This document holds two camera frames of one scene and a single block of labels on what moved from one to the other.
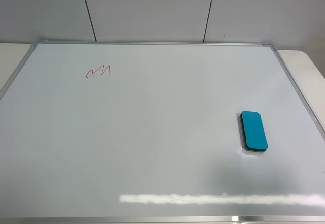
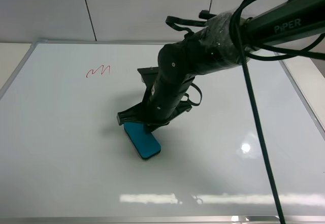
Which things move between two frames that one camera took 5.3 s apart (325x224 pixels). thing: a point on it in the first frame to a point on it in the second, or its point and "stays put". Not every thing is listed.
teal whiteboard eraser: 253,133 to 146,145
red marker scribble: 98,69 stays put
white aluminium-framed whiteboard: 149,132 stays put
